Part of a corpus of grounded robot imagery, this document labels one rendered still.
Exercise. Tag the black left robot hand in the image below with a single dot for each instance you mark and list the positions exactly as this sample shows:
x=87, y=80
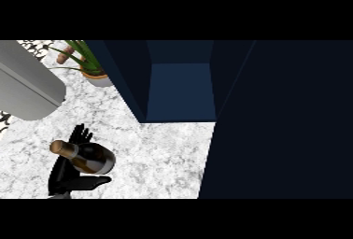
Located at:
x=62, y=180

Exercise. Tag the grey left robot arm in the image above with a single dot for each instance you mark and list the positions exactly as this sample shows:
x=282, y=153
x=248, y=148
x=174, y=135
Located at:
x=61, y=196

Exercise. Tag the dark wine bottle gold neck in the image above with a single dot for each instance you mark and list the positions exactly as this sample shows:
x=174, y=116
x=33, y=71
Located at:
x=92, y=158

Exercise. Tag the dark blue cabinet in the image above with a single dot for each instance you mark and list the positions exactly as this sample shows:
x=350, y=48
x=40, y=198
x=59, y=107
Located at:
x=179, y=90

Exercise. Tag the grey rounded appliance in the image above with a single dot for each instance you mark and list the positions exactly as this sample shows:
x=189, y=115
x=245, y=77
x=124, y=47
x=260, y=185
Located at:
x=25, y=87

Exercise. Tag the green potted plant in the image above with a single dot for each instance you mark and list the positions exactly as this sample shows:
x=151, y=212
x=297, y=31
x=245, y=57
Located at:
x=92, y=67

